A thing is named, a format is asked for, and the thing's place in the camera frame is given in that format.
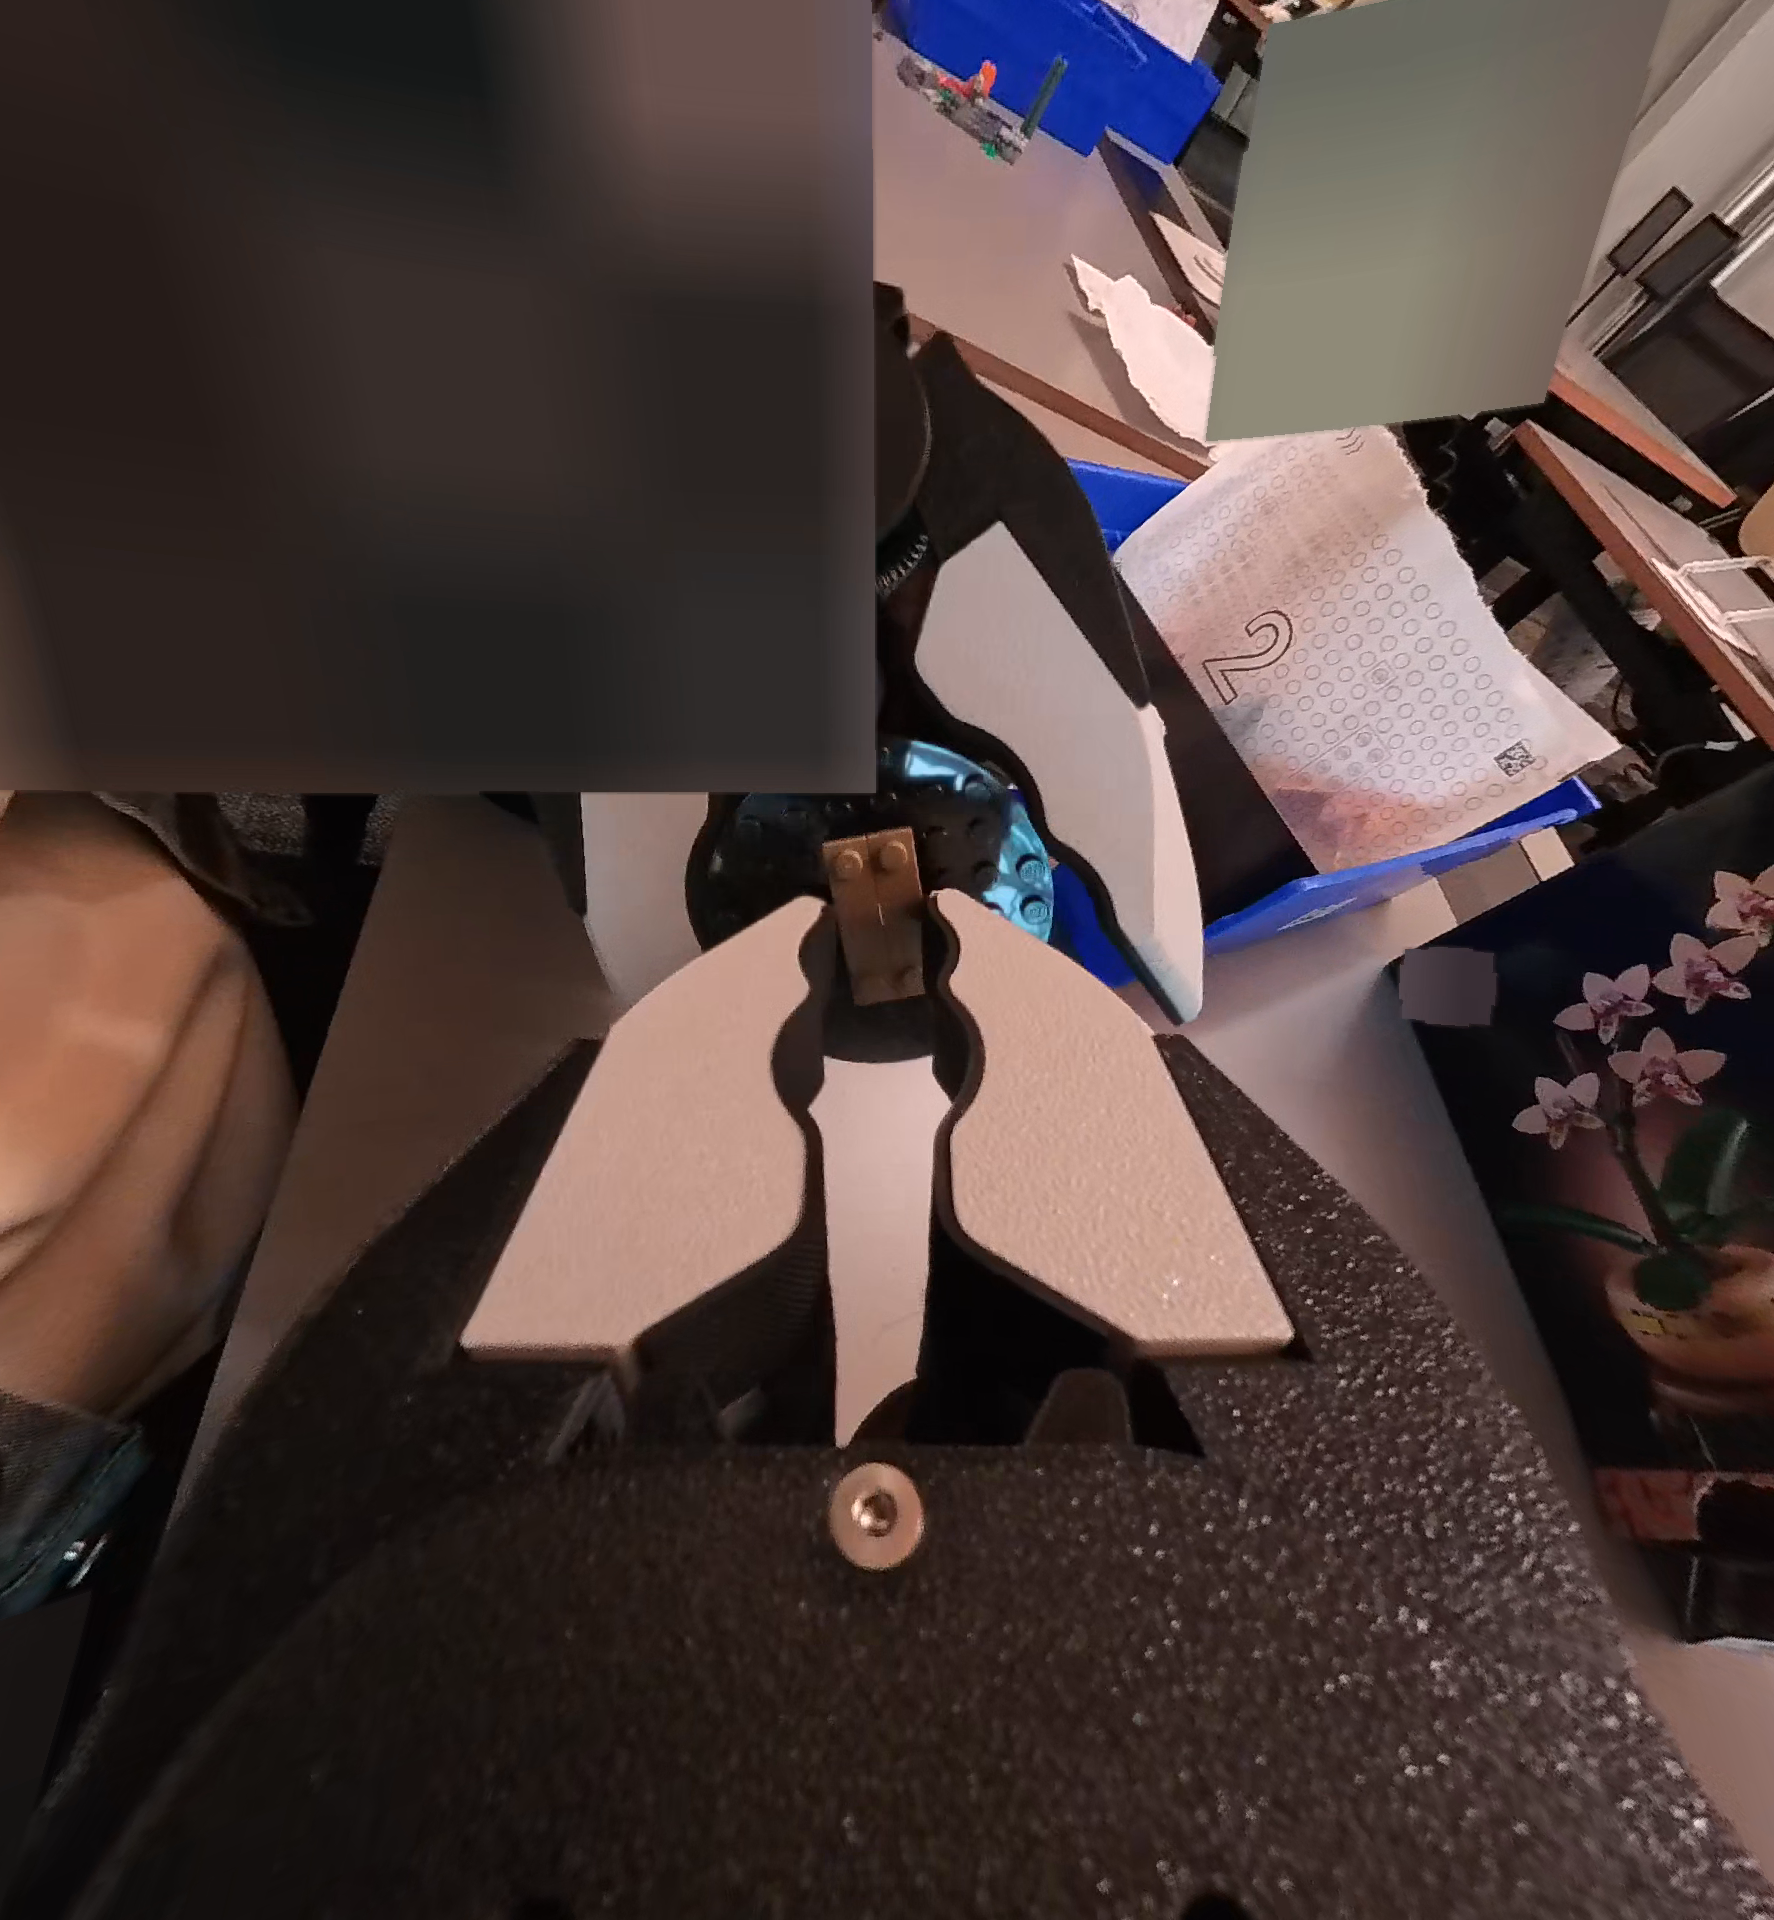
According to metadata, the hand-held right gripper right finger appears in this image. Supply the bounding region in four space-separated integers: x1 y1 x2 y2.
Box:
927 888 1299 1364

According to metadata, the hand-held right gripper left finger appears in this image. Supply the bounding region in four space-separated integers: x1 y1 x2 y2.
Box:
459 893 831 1368

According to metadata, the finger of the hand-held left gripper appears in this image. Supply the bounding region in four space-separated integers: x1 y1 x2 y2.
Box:
579 792 713 1000
914 516 1208 1025

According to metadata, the round black lego assembly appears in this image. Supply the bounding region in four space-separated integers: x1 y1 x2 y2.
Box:
685 734 1072 1069

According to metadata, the blue plastic bin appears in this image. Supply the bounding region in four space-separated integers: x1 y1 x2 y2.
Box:
1040 454 1605 995
899 0 1226 161

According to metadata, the small colourful lego build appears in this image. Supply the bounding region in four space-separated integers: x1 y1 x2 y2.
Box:
890 48 1076 169

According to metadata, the black orchid lego box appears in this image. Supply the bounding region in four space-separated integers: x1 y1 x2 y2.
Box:
1395 737 1774 1670

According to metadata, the crumpled white paper bag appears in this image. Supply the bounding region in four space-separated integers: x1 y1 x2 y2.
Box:
1067 247 1222 443

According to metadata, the large printed white paper bag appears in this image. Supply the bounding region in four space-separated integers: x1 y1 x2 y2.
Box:
1108 423 1628 876

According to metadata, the person's beige shirt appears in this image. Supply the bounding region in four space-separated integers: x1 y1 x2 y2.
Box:
0 792 300 1416

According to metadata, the wooden table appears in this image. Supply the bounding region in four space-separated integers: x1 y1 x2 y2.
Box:
1544 355 1749 516
1514 416 1774 755

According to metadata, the clear acrylic stand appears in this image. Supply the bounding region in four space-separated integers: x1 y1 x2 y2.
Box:
1646 552 1774 627

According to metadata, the black office chair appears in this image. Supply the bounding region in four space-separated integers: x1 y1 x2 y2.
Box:
1596 288 1774 440

